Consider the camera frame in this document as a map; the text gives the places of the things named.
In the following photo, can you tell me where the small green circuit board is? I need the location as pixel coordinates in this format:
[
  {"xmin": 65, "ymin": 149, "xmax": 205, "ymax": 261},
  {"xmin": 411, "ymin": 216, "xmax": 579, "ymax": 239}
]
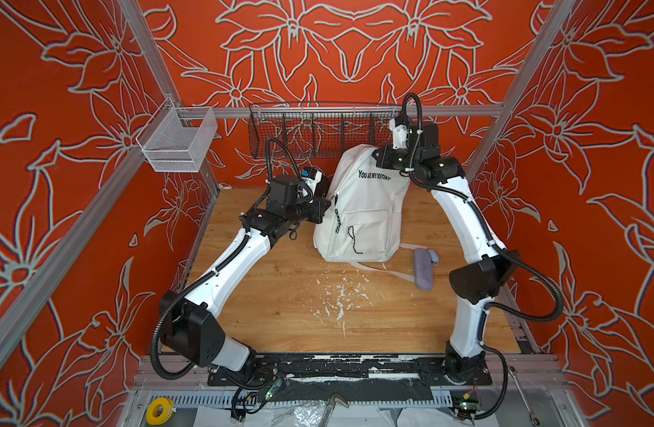
[{"xmin": 452, "ymin": 398, "xmax": 481, "ymax": 423}]

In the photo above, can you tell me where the yellow tape roll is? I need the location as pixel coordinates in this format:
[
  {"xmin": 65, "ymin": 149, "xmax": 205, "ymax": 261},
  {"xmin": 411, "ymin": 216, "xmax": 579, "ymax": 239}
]
[{"xmin": 145, "ymin": 397, "xmax": 177, "ymax": 426}]

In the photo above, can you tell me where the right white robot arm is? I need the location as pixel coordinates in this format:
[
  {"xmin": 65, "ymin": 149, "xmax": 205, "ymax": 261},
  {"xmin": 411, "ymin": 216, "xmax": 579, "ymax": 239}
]
[{"xmin": 373, "ymin": 93, "xmax": 564, "ymax": 385}]

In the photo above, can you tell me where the white wire mesh basket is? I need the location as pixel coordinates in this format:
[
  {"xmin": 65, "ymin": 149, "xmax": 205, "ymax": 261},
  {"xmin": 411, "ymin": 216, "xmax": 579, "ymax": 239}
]
[{"xmin": 136, "ymin": 97, "xmax": 218, "ymax": 173}]

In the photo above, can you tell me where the steel wrench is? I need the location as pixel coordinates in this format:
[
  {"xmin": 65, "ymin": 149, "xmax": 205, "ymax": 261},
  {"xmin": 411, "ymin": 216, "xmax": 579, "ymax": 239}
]
[{"xmin": 508, "ymin": 366, "xmax": 540, "ymax": 427}]

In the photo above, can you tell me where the purple glasses case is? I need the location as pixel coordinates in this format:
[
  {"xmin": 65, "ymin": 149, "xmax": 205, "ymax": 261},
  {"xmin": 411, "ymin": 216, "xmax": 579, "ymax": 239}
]
[{"xmin": 413, "ymin": 248, "xmax": 440, "ymax": 291}]

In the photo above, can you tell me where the black wire wall basket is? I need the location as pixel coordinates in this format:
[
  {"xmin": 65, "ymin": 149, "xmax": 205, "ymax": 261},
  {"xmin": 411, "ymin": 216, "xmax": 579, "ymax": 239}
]
[{"xmin": 248, "ymin": 101, "xmax": 401, "ymax": 160}]

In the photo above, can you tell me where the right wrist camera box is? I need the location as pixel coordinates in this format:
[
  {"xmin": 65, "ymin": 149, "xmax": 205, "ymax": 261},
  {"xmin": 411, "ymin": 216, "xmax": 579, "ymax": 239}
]
[{"xmin": 389, "ymin": 117, "xmax": 410, "ymax": 149}]

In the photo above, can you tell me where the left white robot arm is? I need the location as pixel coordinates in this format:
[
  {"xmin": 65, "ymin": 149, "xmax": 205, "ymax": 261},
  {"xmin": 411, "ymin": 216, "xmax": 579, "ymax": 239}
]
[{"xmin": 150, "ymin": 137, "xmax": 330, "ymax": 384}]

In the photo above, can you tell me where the black plastic case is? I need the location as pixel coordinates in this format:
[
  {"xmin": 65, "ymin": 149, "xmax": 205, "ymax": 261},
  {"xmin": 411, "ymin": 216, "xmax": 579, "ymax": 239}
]
[{"xmin": 303, "ymin": 175, "xmax": 330, "ymax": 199}]

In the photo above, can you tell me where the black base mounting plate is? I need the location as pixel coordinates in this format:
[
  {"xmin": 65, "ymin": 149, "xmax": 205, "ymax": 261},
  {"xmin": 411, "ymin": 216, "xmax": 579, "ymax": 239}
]
[{"xmin": 208, "ymin": 351, "xmax": 493, "ymax": 388}]

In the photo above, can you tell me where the white student backpack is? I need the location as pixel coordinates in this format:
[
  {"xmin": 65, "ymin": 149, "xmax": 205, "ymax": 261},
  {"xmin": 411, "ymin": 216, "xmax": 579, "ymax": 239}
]
[{"xmin": 313, "ymin": 144, "xmax": 410, "ymax": 264}]

